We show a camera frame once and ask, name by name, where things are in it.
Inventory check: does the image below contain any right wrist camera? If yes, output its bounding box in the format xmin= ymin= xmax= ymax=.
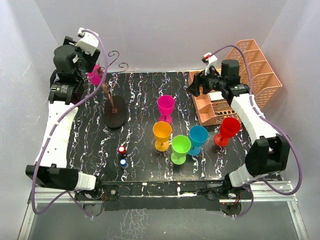
xmin=202 ymin=52 xmax=218 ymax=76

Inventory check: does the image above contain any orange wine glass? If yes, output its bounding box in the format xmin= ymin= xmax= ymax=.
xmin=152 ymin=121 xmax=172 ymax=152

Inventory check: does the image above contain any copper wire wine glass rack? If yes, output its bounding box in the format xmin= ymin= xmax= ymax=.
xmin=99 ymin=66 xmax=127 ymax=130

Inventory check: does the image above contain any green wine glass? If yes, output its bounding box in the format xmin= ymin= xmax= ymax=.
xmin=170 ymin=135 xmax=192 ymax=165

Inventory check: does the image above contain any white red box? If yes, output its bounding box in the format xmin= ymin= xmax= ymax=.
xmin=208 ymin=91 xmax=225 ymax=103

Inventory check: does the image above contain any aluminium base frame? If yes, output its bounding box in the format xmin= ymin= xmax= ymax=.
xmin=18 ymin=181 xmax=309 ymax=240

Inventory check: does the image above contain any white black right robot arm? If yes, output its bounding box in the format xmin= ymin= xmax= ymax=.
xmin=187 ymin=57 xmax=290 ymax=199

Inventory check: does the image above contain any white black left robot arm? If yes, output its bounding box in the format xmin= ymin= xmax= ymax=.
xmin=25 ymin=32 xmax=104 ymax=200

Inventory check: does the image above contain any blue wine glass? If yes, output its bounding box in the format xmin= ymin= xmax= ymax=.
xmin=188 ymin=125 xmax=209 ymax=156

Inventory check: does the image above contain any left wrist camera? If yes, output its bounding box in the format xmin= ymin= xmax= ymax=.
xmin=75 ymin=27 xmax=99 ymax=56

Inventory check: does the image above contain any pink wine glass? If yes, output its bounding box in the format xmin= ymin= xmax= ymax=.
xmin=87 ymin=64 xmax=102 ymax=86
xmin=157 ymin=95 xmax=175 ymax=124

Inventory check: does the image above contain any red wine glass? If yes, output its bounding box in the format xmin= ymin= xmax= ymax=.
xmin=213 ymin=117 xmax=242 ymax=147

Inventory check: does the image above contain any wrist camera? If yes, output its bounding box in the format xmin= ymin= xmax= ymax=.
xmin=75 ymin=27 xmax=99 ymax=56
xmin=202 ymin=52 xmax=218 ymax=76

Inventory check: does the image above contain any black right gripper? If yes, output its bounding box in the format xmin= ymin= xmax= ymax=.
xmin=185 ymin=65 xmax=226 ymax=97

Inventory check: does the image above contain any peach plastic file organizer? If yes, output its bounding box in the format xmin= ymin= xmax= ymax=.
xmin=188 ymin=39 xmax=283 ymax=126

